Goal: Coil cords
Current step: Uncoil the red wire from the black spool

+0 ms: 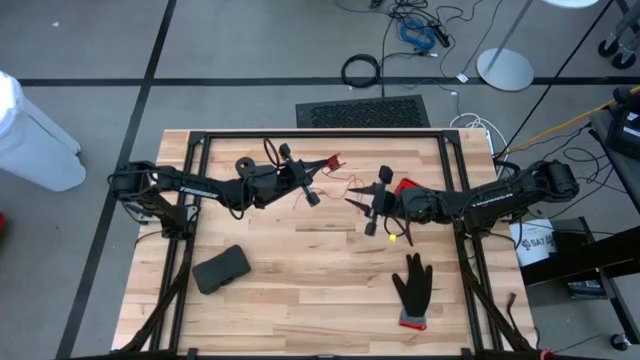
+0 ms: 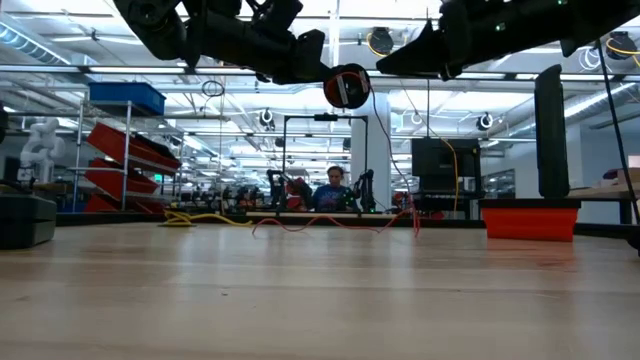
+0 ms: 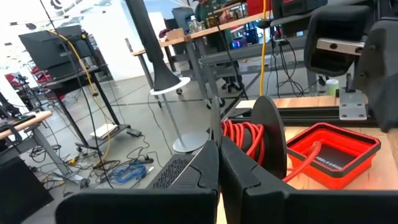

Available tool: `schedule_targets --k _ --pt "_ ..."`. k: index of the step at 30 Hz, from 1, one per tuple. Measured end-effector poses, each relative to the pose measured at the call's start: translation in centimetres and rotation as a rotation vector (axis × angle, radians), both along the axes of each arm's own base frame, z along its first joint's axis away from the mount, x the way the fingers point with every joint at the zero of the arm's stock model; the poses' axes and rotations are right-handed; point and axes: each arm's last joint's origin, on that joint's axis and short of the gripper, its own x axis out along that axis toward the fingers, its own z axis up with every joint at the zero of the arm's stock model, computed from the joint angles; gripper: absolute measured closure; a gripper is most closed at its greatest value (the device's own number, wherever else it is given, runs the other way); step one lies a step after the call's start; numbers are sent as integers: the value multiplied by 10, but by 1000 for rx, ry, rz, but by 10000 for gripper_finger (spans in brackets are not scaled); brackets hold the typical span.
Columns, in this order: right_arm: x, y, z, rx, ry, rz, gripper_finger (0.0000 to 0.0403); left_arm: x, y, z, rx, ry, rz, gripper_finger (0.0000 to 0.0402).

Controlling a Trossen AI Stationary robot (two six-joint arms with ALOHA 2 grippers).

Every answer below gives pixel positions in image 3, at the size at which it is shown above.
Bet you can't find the long black cable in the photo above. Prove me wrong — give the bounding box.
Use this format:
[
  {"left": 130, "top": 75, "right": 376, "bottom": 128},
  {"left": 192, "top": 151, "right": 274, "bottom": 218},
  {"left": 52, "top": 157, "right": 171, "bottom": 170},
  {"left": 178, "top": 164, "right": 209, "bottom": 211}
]
[{"left": 39, "top": 0, "right": 115, "bottom": 190}]

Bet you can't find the grey metal desk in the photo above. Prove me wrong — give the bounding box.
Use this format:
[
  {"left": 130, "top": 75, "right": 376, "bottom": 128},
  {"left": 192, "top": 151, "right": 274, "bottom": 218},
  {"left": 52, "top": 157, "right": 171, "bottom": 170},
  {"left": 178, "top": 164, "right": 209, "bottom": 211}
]
[{"left": 198, "top": 18, "right": 318, "bottom": 110}]

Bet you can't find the wood-edged bench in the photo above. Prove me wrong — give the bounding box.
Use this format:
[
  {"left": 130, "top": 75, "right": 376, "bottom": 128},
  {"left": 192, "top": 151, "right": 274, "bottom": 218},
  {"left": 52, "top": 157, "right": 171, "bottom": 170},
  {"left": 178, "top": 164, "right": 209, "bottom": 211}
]
[{"left": 0, "top": 110, "right": 72, "bottom": 178}]

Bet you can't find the wood-topped work table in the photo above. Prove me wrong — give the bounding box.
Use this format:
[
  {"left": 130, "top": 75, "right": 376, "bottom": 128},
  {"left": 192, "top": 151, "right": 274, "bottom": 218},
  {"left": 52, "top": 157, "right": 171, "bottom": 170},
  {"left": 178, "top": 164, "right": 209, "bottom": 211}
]
[{"left": 132, "top": 11, "right": 312, "bottom": 110}]

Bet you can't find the black floor vent grille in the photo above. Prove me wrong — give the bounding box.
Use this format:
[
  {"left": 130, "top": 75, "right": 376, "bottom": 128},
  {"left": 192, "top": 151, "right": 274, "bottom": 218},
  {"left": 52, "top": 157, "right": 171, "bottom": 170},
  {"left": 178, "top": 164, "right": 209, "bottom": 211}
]
[{"left": 146, "top": 153, "right": 201, "bottom": 190}]

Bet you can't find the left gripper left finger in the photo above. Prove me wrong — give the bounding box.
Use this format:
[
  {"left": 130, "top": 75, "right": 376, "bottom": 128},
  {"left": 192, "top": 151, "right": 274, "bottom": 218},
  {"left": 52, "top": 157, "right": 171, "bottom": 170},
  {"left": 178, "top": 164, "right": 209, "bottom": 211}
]
[{"left": 55, "top": 140, "right": 220, "bottom": 224}]

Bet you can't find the black floor box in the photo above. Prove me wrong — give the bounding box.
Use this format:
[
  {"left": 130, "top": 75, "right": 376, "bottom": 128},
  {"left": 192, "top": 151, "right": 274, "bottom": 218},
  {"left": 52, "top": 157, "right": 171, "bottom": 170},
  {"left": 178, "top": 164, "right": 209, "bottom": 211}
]
[{"left": 0, "top": 156, "right": 54, "bottom": 224}]

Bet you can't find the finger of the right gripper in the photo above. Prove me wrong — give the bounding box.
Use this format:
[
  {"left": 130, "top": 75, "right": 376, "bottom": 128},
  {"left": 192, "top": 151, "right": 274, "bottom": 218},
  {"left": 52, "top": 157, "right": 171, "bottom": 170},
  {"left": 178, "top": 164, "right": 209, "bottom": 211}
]
[{"left": 354, "top": 17, "right": 398, "bottom": 133}]

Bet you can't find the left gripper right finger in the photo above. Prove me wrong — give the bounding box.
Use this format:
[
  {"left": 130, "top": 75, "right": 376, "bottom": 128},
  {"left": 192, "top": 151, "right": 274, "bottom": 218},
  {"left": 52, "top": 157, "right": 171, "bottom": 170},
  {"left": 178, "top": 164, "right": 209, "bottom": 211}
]
[{"left": 220, "top": 136, "right": 398, "bottom": 224}]

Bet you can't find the black electronics box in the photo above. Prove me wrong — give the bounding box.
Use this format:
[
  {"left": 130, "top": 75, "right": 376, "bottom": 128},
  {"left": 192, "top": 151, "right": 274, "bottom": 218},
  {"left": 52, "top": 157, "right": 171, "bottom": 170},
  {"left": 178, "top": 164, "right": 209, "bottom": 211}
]
[{"left": 279, "top": 0, "right": 328, "bottom": 18}]

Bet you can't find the red collapsible tray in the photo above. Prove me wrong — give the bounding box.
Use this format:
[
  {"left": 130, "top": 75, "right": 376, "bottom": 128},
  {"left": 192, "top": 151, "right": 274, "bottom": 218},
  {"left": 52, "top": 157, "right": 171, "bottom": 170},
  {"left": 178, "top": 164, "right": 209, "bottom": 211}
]
[{"left": 285, "top": 121, "right": 382, "bottom": 190}]

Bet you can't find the cardboard box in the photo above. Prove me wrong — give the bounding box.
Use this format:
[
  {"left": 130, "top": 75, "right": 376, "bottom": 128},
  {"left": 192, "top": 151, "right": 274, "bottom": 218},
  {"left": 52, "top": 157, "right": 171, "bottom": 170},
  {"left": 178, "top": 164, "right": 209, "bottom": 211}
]
[{"left": 165, "top": 27, "right": 187, "bottom": 42}]

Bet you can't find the blue coiled cable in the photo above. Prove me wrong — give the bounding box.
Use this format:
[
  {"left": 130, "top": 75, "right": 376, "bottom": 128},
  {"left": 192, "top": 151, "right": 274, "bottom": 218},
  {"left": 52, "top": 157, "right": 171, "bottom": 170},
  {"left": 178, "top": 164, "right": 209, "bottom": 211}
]
[{"left": 109, "top": 162, "right": 147, "bottom": 185}]

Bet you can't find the red wire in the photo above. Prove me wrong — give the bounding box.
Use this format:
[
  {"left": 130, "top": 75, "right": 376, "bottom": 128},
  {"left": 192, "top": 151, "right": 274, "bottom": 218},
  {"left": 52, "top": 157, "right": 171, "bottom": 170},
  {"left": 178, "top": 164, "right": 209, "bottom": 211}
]
[{"left": 221, "top": 119, "right": 323, "bottom": 184}]

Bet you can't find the black monitor on cart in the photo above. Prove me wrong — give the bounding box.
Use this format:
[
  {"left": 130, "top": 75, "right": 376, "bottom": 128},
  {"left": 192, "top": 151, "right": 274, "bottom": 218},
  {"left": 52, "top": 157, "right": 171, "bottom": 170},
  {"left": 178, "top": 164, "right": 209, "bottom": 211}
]
[{"left": 17, "top": 24, "right": 133, "bottom": 152}]

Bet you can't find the white flat pad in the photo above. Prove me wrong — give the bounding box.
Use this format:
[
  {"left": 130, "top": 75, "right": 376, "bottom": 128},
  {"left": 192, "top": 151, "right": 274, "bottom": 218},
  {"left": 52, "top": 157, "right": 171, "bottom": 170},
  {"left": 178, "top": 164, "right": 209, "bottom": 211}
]
[{"left": 89, "top": 123, "right": 119, "bottom": 140}]

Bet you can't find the green cup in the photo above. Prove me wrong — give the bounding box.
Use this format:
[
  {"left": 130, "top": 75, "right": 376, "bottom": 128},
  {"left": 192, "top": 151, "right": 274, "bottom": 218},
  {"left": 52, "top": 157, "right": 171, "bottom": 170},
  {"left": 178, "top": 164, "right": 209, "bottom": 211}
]
[{"left": 325, "top": 78, "right": 340, "bottom": 96}]

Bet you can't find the red plastic tote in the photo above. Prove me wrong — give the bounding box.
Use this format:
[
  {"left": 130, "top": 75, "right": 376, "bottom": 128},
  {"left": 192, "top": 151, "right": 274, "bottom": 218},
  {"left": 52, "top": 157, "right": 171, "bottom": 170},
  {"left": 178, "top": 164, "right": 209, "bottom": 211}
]
[{"left": 246, "top": 0, "right": 274, "bottom": 16}]

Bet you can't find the yellow extension cord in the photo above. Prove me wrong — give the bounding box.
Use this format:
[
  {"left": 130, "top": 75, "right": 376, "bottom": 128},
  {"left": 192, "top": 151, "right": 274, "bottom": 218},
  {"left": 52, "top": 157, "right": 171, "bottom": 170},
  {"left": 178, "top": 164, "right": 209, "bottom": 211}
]
[
  {"left": 259, "top": 0, "right": 269, "bottom": 97},
  {"left": 46, "top": 29, "right": 112, "bottom": 164}
]

